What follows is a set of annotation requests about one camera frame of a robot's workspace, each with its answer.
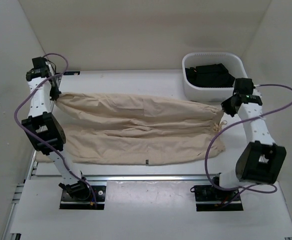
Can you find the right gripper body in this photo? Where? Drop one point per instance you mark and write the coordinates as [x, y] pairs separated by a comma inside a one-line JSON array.
[[226, 106]]

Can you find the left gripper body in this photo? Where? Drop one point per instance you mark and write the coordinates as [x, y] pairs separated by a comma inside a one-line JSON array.
[[54, 91]]

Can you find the beige trousers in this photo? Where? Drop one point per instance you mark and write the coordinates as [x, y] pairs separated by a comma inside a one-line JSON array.
[[127, 129]]

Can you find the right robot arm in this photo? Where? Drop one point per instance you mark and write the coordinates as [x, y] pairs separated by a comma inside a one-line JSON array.
[[262, 159]]

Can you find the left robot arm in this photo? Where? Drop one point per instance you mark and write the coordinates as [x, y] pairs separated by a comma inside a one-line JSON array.
[[46, 134]]

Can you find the black folded trousers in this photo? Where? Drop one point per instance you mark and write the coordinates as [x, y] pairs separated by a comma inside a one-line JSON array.
[[210, 76]]

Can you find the white plastic basket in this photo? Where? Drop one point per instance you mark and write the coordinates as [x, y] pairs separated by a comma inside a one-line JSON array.
[[232, 62]]

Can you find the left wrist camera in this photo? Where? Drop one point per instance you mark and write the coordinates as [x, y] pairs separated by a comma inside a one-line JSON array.
[[40, 69]]

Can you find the aluminium front rail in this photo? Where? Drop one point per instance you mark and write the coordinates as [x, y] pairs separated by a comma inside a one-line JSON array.
[[148, 178]]

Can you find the aluminium rail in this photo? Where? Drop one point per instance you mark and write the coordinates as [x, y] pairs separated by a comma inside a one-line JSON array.
[[31, 171], [148, 178]]

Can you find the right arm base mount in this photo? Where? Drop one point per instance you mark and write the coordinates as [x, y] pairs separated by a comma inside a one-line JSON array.
[[210, 199]]

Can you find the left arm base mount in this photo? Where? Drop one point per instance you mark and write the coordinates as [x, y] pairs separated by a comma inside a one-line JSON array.
[[81, 197]]

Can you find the aluminium left rail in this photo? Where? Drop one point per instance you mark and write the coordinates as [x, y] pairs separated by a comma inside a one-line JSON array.
[[31, 171]]

